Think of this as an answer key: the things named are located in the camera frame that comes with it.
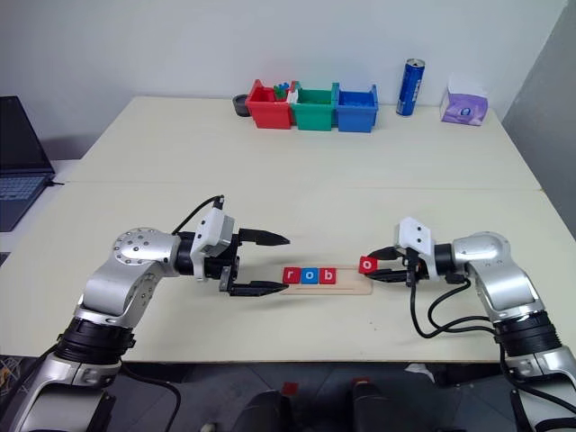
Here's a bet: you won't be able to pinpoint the white side table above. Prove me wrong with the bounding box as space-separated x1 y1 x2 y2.
0 157 87 271

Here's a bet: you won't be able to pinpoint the green plastic bin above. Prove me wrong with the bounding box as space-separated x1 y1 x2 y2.
290 81 339 132

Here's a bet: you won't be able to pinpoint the black round container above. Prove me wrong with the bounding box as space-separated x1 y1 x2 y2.
232 94 253 119

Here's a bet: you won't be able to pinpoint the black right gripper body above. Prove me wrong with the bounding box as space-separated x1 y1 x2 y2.
395 245 428 288

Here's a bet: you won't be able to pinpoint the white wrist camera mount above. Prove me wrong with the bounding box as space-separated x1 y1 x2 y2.
393 216 437 280
189 208 238 283

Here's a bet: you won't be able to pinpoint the wooden letter tray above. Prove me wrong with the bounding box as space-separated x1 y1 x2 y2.
280 265 374 297

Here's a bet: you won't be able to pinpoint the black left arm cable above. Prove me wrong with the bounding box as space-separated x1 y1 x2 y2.
172 194 226 236

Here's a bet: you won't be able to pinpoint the purple tissue box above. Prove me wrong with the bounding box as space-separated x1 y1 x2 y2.
440 71 491 128

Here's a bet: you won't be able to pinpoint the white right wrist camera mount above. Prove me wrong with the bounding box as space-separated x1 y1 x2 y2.
393 216 437 280

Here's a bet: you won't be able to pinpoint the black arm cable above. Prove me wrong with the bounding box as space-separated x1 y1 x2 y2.
408 268 497 340
172 194 226 236

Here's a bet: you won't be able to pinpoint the blue drink can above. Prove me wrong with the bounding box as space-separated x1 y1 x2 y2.
395 58 427 118

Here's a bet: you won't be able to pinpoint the white paper scrap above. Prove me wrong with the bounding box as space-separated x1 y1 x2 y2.
404 361 436 384

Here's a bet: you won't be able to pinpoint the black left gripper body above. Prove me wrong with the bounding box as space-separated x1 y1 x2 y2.
202 229 245 296

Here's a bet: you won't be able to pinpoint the dark laptop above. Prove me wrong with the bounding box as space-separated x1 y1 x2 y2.
0 94 58 233

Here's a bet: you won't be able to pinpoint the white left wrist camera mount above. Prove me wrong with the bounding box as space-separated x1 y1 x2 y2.
189 208 238 283

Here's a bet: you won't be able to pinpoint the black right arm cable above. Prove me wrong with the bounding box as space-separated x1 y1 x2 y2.
408 268 497 340

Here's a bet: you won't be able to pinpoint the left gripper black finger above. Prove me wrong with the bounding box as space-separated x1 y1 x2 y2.
238 228 292 248
228 280 290 299

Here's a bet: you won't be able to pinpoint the red plastic bin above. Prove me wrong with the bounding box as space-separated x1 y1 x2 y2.
245 78 294 131

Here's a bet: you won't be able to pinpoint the blue plastic bin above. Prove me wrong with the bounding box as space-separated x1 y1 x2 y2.
332 82 380 134

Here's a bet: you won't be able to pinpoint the dark rounded shape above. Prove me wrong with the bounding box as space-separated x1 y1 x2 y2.
233 389 294 432
349 380 409 432

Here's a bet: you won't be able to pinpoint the white plastic piece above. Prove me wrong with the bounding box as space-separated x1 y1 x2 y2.
286 88 301 125

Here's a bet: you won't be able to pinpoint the white floor cords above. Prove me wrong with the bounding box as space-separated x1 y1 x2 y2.
0 354 29 406

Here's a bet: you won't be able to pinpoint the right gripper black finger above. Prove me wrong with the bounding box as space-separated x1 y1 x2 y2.
363 246 403 263
370 267 410 285

